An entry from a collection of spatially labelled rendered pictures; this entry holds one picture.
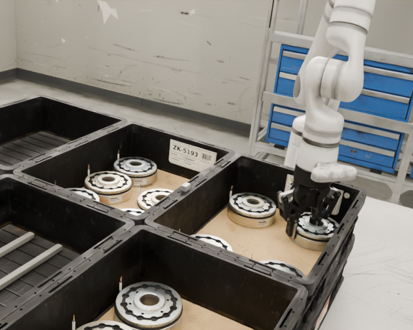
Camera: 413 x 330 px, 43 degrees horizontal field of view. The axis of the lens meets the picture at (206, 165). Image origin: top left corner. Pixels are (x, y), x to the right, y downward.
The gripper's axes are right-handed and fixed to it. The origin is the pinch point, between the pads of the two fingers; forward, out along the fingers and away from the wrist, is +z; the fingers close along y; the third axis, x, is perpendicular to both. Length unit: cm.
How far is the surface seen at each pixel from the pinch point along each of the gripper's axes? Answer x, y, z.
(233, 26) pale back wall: -272, -105, 5
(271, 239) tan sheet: -0.9, 6.1, 2.5
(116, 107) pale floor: -328, -35, 84
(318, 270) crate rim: 22.7, 12.0, -7.4
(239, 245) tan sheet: -0.5, 13.5, 2.5
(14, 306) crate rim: 21, 56, -7
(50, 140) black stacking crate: -59, 43, 2
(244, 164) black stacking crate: -19.9, 4.6, -5.8
